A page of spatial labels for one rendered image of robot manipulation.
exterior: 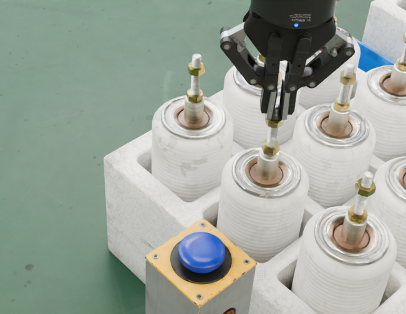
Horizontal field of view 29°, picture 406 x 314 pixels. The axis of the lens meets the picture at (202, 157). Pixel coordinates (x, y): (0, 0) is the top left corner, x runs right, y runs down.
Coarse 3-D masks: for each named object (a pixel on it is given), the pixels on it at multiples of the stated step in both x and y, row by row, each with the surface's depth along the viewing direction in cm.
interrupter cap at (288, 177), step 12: (240, 156) 86; (252, 156) 86; (288, 156) 86; (240, 168) 85; (252, 168) 85; (288, 168) 85; (240, 180) 84; (252, 180) 84; (264, 180) 84; (276, 180) 84; (288, 180) 84; (300, 180) 84; (252, 192) 82; (264, 192) 82; (276, 192) 83; (288, 192) 83
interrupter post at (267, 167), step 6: (258, 156) 83; (264, 156) 82; (276, 156) 83; (258, 162) 83; (264, 162) 82; (270, 162) 82; (276, 162) 83; (258, 168) 84; (264, 168) 83; (270, 168) 83; (276, 168) 84; (258, 174) 84; (264, 174) 84; (270, 174) 84
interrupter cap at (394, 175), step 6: (396, 162) 87; (402, 162) 87; (390, 168) 86; (396, 168) 86; (402, 168) 86; (390, 174) 85; (396, 174) 85; (402, 174) 86; (390, 180) 85; (396, 180) 85; (402, 180) 85; (390, 186) 84; (396, 186) 84; (402, 186) 84; (396, 192) 83; (402, 192) 84; (402, 198) 83
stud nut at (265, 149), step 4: (264, 140) 82; (276, 140) 82; (264, 144) 82; (276, 144) 82; (264, 148) 81; (268, 148) 81; (272, 148) 81; (276, 148) 82; (264, 152) 82; (268, 152) 82; (272, 152) 81; (276, 152) 82
